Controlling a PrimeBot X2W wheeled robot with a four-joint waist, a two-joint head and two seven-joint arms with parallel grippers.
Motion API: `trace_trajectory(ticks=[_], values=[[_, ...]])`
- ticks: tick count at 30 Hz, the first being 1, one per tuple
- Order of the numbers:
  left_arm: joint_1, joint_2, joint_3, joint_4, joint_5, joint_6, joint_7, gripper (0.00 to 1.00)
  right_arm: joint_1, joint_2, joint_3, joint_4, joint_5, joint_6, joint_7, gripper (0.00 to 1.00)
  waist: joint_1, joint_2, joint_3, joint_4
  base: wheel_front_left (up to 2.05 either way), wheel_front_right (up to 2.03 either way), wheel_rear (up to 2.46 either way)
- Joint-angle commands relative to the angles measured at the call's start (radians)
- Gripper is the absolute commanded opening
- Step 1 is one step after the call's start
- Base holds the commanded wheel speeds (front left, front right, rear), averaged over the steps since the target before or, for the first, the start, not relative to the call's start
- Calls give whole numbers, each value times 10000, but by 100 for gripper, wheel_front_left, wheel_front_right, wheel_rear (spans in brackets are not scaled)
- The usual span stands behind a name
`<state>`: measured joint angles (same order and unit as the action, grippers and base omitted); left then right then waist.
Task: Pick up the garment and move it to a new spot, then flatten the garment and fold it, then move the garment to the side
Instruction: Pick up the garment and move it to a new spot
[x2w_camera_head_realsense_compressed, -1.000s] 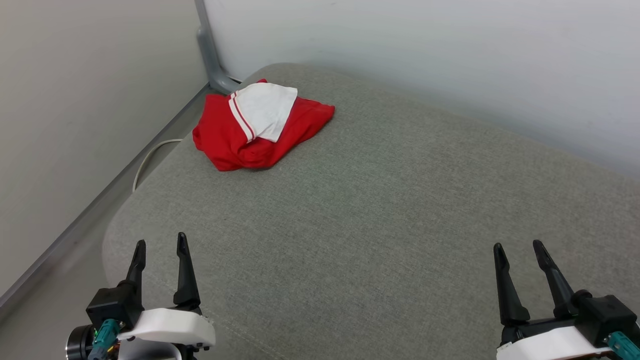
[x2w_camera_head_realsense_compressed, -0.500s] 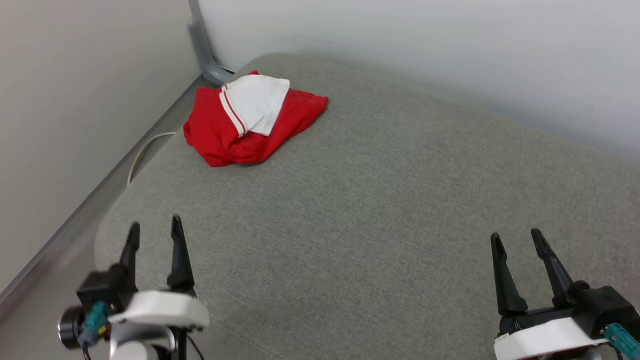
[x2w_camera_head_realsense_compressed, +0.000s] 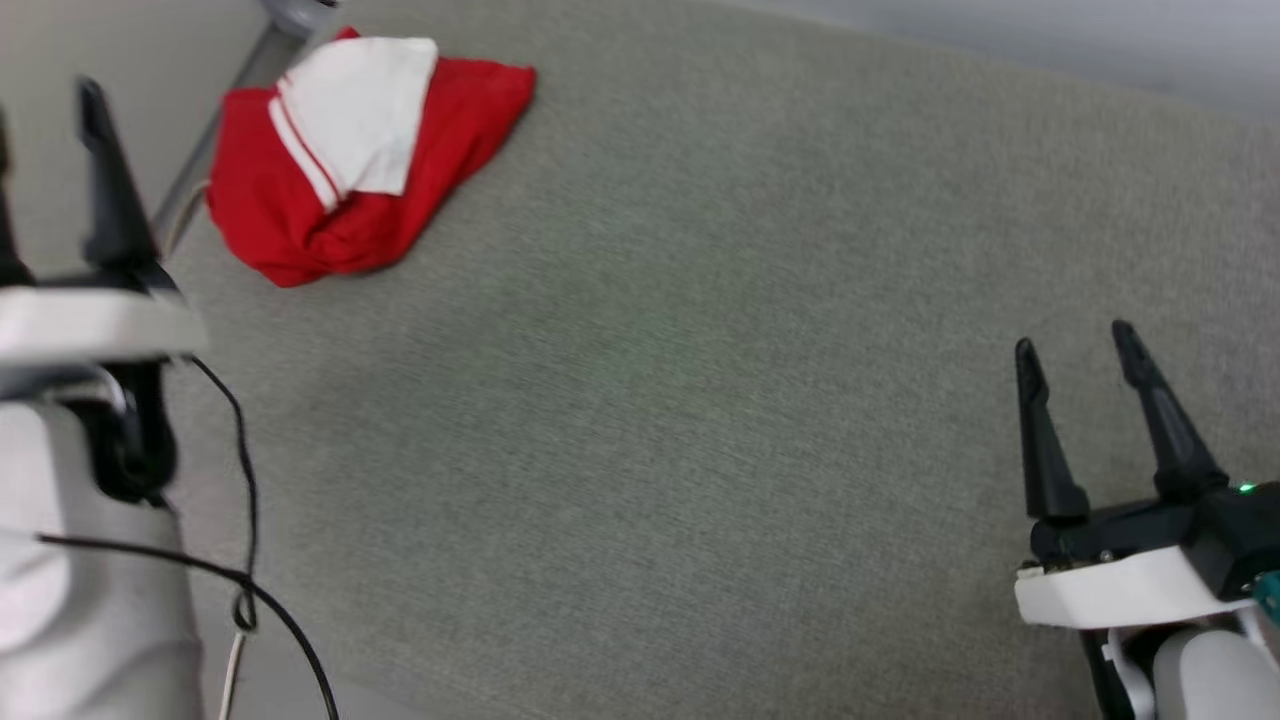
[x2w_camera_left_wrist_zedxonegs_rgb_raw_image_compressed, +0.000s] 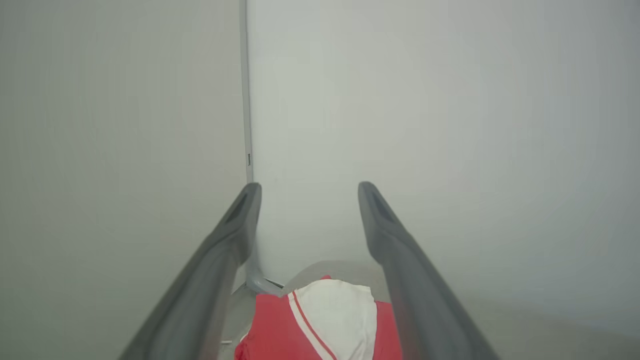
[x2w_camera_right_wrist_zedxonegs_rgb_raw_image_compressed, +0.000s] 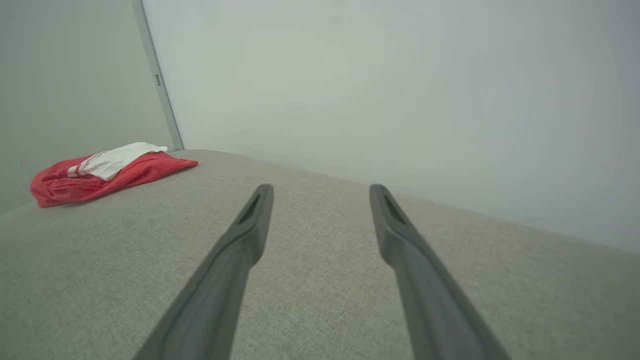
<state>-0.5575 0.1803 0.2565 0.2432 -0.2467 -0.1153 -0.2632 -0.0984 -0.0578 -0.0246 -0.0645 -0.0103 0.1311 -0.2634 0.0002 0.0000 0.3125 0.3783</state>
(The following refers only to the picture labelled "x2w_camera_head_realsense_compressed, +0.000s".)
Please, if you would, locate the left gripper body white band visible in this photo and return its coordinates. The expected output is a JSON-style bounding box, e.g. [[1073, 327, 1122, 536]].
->
[[0, 270, 211, 403]]

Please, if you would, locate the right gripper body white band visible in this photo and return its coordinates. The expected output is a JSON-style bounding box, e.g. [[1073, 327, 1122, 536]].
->
[[1013, 495, 1261, 633]]

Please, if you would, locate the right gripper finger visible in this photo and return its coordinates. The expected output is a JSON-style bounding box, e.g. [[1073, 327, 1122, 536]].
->
[[1110, 320, 1231, 506], [1013, 337, 1093, 526]]

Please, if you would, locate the grey metal frame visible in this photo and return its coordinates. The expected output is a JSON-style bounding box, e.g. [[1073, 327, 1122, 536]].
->
[[150, 0, 341, 251]]

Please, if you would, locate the thin black cable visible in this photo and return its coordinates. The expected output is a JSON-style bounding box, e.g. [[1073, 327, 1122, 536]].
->
[[185, 355, 263, 633], [35, 533, 341, 720]]

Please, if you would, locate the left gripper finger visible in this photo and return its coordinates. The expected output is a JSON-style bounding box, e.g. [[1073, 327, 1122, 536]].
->
[[0, 105, 36, 291], [75, 75, 183, 296]]

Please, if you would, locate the red and white jersey garment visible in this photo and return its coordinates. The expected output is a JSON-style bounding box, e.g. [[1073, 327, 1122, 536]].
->
[[205, 27, 538, 289]]

